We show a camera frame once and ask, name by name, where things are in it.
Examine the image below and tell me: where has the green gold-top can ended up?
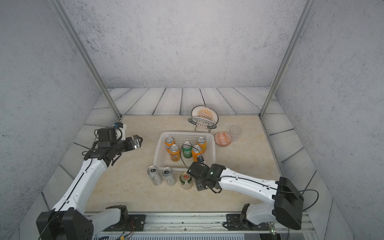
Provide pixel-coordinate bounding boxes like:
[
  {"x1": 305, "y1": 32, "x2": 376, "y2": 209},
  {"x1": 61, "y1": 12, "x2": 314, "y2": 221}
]
[{"x1": 179, "y1": 172, "x2": 193, "y2": 190}]

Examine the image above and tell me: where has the right aluminium corner post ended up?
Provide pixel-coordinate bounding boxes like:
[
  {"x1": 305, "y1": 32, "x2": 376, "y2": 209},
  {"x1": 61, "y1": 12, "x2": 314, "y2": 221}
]
[{"x1": 259, "y1": 0, "x2": 316, "y2": 120}]

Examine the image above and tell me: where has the orange fanta can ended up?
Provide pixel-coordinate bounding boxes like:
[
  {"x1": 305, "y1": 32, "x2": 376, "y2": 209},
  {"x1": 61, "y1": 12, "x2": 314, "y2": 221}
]
[
  {"x1": 165, "y1": 137, "x2": 176, "y2": 153},
  {"x1": 192, "y1": 145, "x2": 203, "y2": 162}
]

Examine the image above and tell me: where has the orange Fanta can back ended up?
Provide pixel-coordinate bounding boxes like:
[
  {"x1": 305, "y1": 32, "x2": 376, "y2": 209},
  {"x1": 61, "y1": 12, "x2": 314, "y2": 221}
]
[{"x1": 165, "y1": 137, "x2": 176, "y2": 153}]

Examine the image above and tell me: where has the orange can right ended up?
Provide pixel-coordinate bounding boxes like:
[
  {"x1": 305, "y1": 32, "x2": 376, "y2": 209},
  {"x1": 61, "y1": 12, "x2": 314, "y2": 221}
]
[{"x1": 197, "y1": 137, "x2": 207, "y2": 154}]

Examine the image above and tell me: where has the orange Fanta can front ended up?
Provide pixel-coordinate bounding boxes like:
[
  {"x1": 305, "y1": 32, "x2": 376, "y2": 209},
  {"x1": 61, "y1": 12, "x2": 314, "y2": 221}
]
[{"x1": 192, "y1": 145, "x2": 203, "y2": 162}]

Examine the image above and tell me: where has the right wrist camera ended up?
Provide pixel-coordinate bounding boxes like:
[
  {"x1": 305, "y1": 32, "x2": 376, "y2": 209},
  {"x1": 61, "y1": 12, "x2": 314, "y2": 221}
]
[{"x1": 197, "y1": 155, "x2": 205, "y2": 163}]

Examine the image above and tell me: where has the dark rimmed plate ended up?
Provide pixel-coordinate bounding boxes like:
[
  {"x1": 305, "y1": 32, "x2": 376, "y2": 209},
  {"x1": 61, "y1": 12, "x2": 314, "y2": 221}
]
[{"x1": 188, "y1": 117, "x2": 217, "y2": 130}]

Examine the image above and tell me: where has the aluminium corner post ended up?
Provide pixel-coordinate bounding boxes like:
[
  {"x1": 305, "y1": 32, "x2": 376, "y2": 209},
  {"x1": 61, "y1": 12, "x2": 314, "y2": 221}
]
[
  {"x1": 259, "y1": 0, "x2": 316, "y2": 120},
  {"x1": 49, "y1": 0, "x2": 122, "y2": 120}
]

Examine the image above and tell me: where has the white plastic basket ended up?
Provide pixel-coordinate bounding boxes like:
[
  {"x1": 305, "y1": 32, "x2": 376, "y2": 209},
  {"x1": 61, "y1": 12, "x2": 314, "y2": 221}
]
[{"x1": 153, "y1": 132, "x2": 216, "y2": 172}]

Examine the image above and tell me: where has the decorated plate upright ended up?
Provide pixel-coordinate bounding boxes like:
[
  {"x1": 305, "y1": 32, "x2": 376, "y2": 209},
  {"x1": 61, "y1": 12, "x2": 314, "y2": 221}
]
[{"x1": 191, "y1": 105, "x2": 219, "y2": 124}]

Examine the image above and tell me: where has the left aluminium corner post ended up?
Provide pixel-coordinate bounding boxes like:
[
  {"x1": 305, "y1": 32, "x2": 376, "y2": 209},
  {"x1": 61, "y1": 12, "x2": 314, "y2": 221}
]
[{"x1": 49, "y1": 0, "x2": 122, "y2": 120}]

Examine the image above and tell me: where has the clear plastic cup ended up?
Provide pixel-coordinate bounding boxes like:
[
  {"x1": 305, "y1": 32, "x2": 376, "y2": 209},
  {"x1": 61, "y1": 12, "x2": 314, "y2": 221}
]
[{"x1": 229, "y1": 126, "x2": 242, "y2": 142}]

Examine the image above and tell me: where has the green can middle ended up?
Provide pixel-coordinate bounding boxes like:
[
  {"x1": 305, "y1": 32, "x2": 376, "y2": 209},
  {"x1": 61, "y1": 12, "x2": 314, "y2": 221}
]
[{"x1": 182, "y1": 142, "x2": 193, "y2": 159}]

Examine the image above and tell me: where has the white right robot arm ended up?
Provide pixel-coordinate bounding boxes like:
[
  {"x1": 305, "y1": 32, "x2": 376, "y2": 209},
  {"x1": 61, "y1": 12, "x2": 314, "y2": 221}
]
[{"x1": 187, "y1": 162, "x2": 304, "y2": 230}]

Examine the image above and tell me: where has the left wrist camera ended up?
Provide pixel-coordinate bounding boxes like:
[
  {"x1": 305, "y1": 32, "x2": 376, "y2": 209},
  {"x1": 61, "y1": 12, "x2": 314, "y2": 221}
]
[{"x1": 113, "y1": 122, "x2": 127, "y2": 141}]

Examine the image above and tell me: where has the aluminium rail frame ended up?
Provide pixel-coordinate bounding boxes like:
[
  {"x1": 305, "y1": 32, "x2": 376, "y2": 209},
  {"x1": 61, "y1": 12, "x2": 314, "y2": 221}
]
[{"x1": 86, "y1": 212, "x2": 318, "y2": 240}]

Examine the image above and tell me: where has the red patterned bowl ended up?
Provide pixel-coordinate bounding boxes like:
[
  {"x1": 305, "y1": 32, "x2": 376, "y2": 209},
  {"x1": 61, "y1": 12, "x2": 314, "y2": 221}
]
[{"x1": 214, "y1": 132, "x2": 232, "y2": 147}]

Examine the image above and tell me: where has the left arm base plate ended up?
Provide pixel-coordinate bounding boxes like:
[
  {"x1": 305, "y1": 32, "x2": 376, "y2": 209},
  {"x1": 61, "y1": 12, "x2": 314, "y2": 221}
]
[{"x1": 104, "y1": 214, "x2": 146, "y2": 233}]

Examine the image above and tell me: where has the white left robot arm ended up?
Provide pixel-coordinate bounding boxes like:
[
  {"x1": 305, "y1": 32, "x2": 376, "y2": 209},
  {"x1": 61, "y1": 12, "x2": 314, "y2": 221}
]
[{"x1": 36, "y1": 123, "x2": 143, "y2": 240}]

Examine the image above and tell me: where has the small orange can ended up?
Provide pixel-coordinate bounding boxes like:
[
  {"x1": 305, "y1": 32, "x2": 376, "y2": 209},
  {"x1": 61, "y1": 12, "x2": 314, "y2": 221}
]
[{"x1": 170, "y1": 144, "x2": 181, "y2": 162}]

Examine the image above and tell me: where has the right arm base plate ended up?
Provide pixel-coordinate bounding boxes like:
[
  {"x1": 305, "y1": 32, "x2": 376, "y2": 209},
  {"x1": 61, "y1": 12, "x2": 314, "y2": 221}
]
[{"x1": 223, "y1": 214, "x2": 270, "y2": 231}]

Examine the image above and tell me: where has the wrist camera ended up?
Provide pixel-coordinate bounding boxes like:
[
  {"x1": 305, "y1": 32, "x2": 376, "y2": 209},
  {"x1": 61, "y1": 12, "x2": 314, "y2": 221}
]
[
  {"x1": 197, "y1": 155, "x2": 205, "y2": 163},
  {"x1": 113, "y1": 122, "x2": 127, "y2": 141}
]

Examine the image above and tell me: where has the metal wire plate stand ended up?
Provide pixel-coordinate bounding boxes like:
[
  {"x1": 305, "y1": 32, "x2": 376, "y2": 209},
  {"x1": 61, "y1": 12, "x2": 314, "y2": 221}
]
[{"x1": 195, "y1": 124, "x2": 217, "y2": 133}]

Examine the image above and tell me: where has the white Monster can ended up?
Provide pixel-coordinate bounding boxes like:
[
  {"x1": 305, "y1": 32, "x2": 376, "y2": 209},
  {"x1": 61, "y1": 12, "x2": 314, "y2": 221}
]
[
  {"x1": 147, "y1": 166, "x2": 163, "y2": 186},
  {"x1": 162, "y1": 167, "x2": 176, "y2": 186}
]

